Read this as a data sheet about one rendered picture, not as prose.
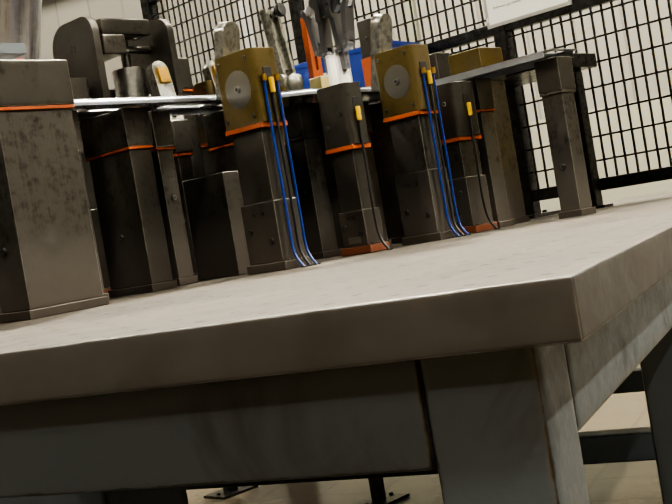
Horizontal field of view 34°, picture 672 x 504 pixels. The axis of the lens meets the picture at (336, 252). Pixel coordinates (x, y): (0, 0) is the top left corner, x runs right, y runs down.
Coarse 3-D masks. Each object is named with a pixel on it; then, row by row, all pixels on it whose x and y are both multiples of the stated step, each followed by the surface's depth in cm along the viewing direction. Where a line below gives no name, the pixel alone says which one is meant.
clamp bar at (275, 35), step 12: (264, 12) 226; (276, 12) 224; (264, 24) 226; (276, 24) 228; (276, 36) 227; (276, 48) 225; (288, 48) 227; (276, 60) 225; (288, 60) 227; (288, 72) 227
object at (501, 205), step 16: (480, 80) 212; (480, 96) 211; (480, 112) 211; (480, 128) 212; (480, 144) 212; (496, 144) 214; (480, 160) 213; (496, 160) 213; (496, 176) 213; (496, 192) 212; (496, 208) 212; (512, 224) 214
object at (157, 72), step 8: (152, 64) 202; (160, 64) 203; (152, 72) 201; (160, 72) 201; (168, 72) 203; (152, 80) 202; (160, 80) 201; (168, 80) 202; (152, 88) 202; (160, 88) 201; (168, 88) 202
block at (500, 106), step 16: (480, 48) 222; (496, 48) 226; (464, 64) 225; (480, 64) 222; (496, 80) 226; (496, 96) 225; (496, 112) 225; (496, 128) 224; (512, 144) 227; (512, 160) 227; (512, 176) 226; (512, 192) 226; (512, 208) 225
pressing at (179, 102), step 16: (160, 96) 175; (176, 96) 177; (192, 96) 178; (208, 96) 180; (288, 96) 192; (304, 96) 204; (368, 96) 222; (80, 112) 177; (96, 112) 180; (176, 112) 192; (192, 112) 195; (208, 112) 197
